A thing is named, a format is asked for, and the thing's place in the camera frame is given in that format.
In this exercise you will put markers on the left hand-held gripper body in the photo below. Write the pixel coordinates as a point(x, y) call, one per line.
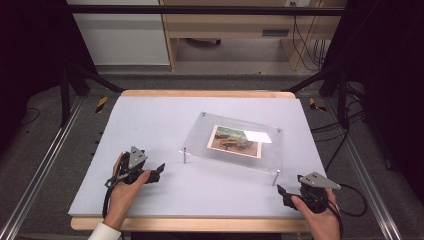
point(136, 158)

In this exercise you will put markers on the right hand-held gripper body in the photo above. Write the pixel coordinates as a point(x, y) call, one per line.
point(315, 196)

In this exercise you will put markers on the clear acrylic photo frame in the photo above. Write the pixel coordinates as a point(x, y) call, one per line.
point(233, 156)

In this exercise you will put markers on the person's right hand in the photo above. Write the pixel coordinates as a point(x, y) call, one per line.
point(321, 223)

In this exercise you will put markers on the person's left hand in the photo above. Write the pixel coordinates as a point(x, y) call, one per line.
point(121, 196)

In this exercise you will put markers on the white table cover board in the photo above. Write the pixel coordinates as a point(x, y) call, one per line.
point(150, 133)

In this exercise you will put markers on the yellow black tape marker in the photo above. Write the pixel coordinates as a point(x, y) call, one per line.
point(314, 105)
point(101, 104)

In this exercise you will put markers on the landscape painting photo print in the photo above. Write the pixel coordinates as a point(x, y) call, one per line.
point(233, 143)

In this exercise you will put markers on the wooden table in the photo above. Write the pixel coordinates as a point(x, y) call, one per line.
point(206, 93)

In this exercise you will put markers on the black metal stand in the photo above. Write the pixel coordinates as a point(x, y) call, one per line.
point(342, 100)
point(65, 100)

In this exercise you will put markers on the white cabinet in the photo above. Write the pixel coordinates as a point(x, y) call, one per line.
point(123, 40)

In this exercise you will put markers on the dark object under desk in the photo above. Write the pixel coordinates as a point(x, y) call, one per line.
point(203, 42)

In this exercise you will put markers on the black curtain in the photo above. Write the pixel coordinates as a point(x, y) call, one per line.
point(30, 50)
point(393, 83)

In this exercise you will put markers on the grey desk label plate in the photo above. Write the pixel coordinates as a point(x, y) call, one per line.
point(275, 32)

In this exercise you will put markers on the light wooden desk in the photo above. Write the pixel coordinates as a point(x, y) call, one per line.
point(226, 23)

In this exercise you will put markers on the aluminium floor rail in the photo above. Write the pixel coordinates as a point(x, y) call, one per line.
point(40, 166)
point(366, 180)

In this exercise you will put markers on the black horizontal frame bar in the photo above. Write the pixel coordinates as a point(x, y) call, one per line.
point(200, 10)

